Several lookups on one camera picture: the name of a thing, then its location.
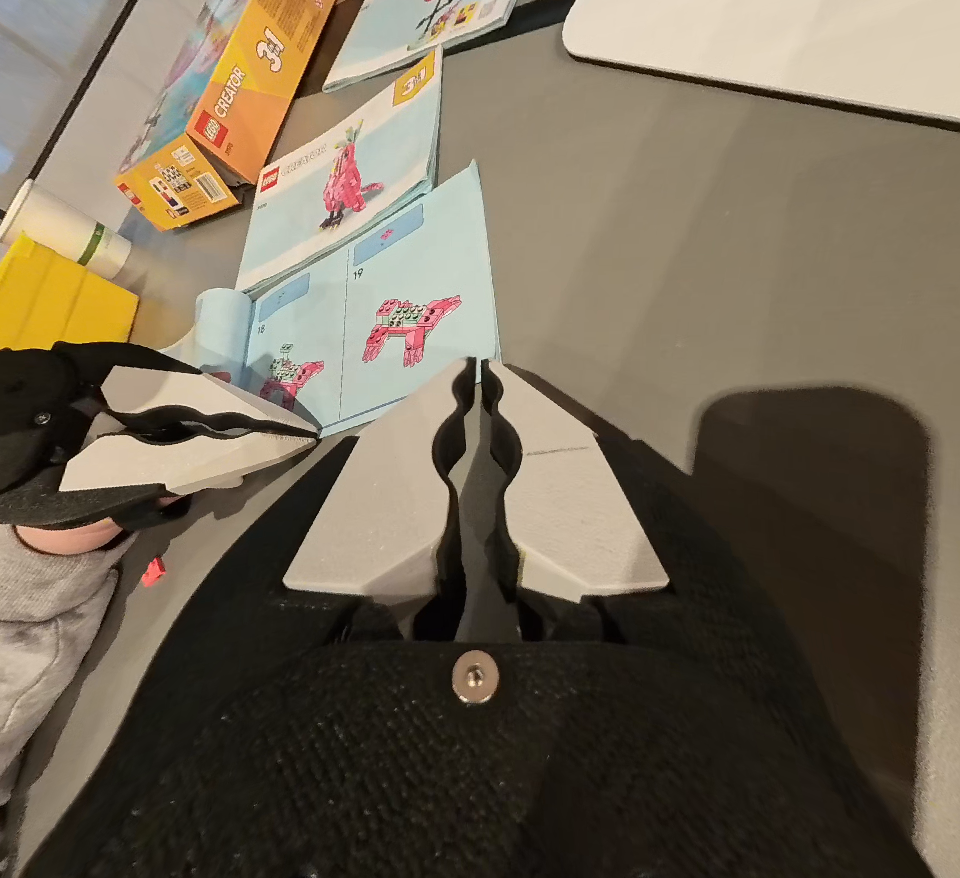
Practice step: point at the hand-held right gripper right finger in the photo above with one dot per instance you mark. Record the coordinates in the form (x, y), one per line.
(585, 518)

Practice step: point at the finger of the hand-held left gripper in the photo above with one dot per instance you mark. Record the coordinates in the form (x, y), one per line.
(172, 465)
(187, 390)

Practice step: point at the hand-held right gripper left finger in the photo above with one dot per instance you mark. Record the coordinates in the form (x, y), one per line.
(367, 510)

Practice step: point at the light blue instruction booklet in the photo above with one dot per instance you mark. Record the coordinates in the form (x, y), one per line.
(405, 15)
(300, 240)
(420, 255)

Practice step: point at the grey desk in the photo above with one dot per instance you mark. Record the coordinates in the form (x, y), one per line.
(675, 255)

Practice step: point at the person's left hand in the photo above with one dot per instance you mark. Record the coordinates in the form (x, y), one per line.
(67, 539)

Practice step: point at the stacked yellow plastic bins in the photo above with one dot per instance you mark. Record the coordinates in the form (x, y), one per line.
(60, 308)

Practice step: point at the small red brick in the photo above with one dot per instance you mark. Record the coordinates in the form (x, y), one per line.
(155, 572)

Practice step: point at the white paper cup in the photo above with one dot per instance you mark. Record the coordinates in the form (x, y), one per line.
(60, 225)

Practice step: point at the closed light blue instruction booklet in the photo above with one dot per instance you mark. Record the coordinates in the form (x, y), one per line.
(405, 15)
(300, 240)

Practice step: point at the orange toy brick box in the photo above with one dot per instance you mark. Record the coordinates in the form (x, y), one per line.
(255, 68)

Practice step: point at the wooden book stand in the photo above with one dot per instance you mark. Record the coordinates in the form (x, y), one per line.
(750, 8)

